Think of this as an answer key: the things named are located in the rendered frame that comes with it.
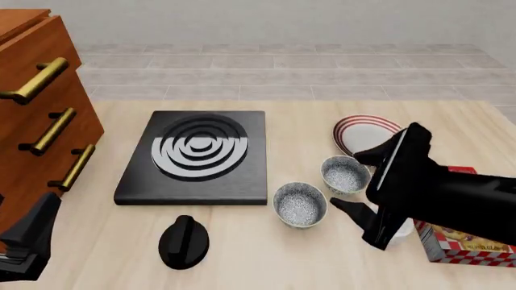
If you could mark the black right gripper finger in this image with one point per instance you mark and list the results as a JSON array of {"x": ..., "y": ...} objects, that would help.
[
  {"x": 354, "y": 211},
  {"x": 375, "y": 152}
]

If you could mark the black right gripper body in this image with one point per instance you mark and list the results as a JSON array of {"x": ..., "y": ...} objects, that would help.
[{"x": 397, "y": 187}]

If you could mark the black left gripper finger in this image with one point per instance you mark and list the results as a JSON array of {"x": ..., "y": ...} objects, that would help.
[{"x": 34, "y": 217}]

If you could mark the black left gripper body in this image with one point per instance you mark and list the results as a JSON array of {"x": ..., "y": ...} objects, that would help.
[{"x": 20, "y": 259}]

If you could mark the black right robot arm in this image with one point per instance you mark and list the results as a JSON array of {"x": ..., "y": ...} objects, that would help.
[{"x": 475, "y": 202}]

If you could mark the white plate with red rings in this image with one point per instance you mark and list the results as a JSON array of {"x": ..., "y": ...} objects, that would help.
[{"x": 363, "y": 136}]

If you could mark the patterned black and white bowl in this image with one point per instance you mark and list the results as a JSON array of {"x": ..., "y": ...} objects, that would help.
[
  {"x": 300, "y": 207},
  {"x": 344, "y": 178}
]

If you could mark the flat black stove plate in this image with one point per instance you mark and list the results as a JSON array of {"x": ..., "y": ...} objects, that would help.
[{"x": 193, "y": 187}]

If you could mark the wooden drawer front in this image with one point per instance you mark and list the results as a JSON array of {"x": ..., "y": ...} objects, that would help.
[
  {"x": 36, "y": 51},
  {"x": 24, "y": 121},
  {"x": 24, "y": 178}
]

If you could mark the small white cup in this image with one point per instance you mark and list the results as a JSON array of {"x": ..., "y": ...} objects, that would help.
[{"x": 405, "y": 234}]

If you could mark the red checkered food box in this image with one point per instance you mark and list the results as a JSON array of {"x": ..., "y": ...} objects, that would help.
[{"x": 463, "y": 256}]

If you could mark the round black stove knob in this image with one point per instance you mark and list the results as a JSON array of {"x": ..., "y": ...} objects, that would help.
[{"x": 183, "y": 244}]

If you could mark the wooden cabinet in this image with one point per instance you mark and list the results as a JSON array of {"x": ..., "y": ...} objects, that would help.
[{"x": 12, "y": 27}]

